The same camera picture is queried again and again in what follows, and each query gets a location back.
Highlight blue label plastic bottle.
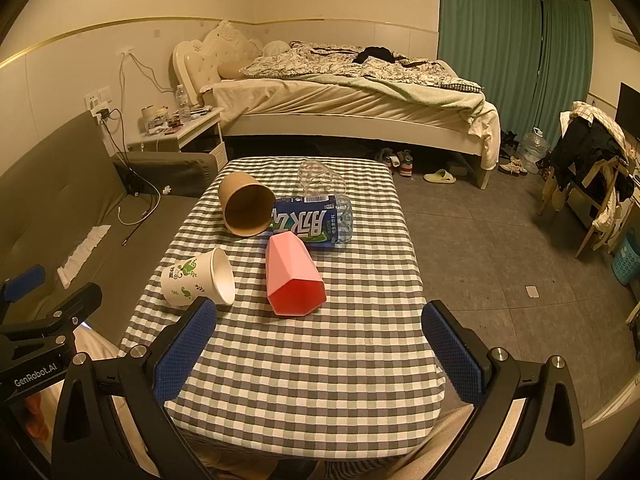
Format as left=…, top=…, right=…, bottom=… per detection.
left=270, top=194, right=352, bottom=248

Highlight white green paper cup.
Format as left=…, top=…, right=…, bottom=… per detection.
left=160, top=247, right=236, bottom=308

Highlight brown paper cup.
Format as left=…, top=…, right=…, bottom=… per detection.
left=218, top=171, right=276, bottom=237

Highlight pink faceted cup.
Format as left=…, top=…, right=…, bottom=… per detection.
left=266, top=232, right=326, bottom=318

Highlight clear glass cup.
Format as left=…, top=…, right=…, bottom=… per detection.
left=297, top=158, right=347, bottom=196

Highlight white tissue strip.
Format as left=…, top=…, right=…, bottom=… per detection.
left=56, top=224, right=111, bottom=289

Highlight blue laundry basket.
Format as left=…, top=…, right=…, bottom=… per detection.
left=611, top=231, right=640, bottom=285

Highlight checkered tablecloth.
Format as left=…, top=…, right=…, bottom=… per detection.
left=120, top=156, right=445, bottom=460

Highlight white nightstand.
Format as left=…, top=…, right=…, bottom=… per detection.
left=127, top=107, right=228, bottom=169

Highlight small water bottle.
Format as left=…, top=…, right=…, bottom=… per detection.
left=175, top=84, right=191, bottom=122

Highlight green slipper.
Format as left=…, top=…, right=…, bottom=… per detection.
left=423, top=169, right=457, bottom=184

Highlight wooden chair with clothes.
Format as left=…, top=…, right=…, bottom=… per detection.
left=538, top=101, right=636, bottom=256

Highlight large water jug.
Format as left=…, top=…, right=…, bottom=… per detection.
left=520, top=127, right=549, bottom=174

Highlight white bed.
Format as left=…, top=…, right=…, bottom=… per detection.
left=172, top=21, right=500, bottom=188

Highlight red white sneakers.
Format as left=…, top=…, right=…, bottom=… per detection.
left=375, top=148, right=413, bottom=178

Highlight black monitor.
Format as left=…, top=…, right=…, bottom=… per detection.
left=615, top=82, right=640, bottom=140

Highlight green curtain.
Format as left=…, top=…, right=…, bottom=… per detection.
left=438, top=0, right=593, bottom=145

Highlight white air conditioner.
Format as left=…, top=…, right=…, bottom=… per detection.
left=608, top=13, right=640, bottom=51

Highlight white charging cable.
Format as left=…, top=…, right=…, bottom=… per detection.
left=102, top=109, right=164, bottom=226

